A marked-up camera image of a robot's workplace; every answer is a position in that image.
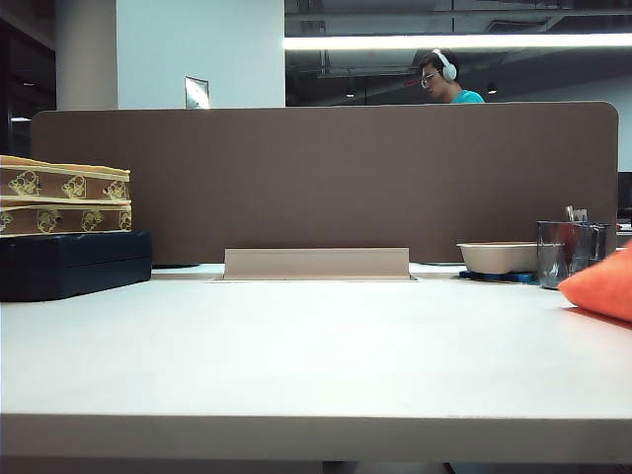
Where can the orange microfibre cloth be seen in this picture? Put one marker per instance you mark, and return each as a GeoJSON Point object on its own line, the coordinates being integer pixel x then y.
{"type": "Point", "coordinates": [602, 286]}

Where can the brown desk partition panel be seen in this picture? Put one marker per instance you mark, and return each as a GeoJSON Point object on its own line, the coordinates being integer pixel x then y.
{"type": "Point", "coordinates": [321, 187]}

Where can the white paper bowl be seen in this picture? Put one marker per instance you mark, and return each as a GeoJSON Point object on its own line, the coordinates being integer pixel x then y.
{"type": "Point", "coordinates": [494, 257]}

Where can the blue mat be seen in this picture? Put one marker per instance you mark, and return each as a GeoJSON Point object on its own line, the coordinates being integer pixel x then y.
{"type": "Point", "coordinates": [494, 277]}

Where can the person in teal shirt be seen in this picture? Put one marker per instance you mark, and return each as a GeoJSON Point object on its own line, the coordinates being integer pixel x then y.
{"type": "Point", "coordinates": [434, 74]}

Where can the white headphones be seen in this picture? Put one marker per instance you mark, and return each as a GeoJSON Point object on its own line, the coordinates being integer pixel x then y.
{"type": "Point", "coordinates": [448, 69]}

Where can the white ceiling light strip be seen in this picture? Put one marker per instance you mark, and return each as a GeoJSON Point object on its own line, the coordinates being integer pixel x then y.
{"type": "Point", "coordinates": [444, 41]}

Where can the white building column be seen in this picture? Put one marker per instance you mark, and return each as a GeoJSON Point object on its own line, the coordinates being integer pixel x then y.
{"type": "Point", "coordinates": [173, 44]}

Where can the clear plastic cup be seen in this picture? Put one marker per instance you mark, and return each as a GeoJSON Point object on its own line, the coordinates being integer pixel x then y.
{"type": "Point", "coordinates": [558, 252]}

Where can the dark blue plastic case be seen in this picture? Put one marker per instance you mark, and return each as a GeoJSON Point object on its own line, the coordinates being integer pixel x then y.
{"type": "Point", "coordinates": [74, 266]}

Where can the thin cartoon print puzzle box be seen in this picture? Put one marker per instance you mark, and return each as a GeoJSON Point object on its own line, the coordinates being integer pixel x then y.
{"type": "Point", "coordinates": [64, 219]}

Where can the thick cartoon print puzzle box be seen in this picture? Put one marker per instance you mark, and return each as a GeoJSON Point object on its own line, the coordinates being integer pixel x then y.
{"type": "Point", "coordinates": [64, 185]}

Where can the sticks in cup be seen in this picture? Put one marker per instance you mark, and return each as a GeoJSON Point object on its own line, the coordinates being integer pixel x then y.
{"type": "Point", "coordinates": [575, 214]}

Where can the small clear glass cup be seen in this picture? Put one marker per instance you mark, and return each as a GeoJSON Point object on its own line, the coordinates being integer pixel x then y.
{"type": "Point", "coordinates": [600, 239]}

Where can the black computer monitor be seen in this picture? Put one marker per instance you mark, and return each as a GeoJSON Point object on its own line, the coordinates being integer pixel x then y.
{"type": "Point", "coordinates": [625, 197]}

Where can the silver wall sign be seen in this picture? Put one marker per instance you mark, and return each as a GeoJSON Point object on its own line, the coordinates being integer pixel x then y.
{"type": "Point", "coordinates": [197, 93]}

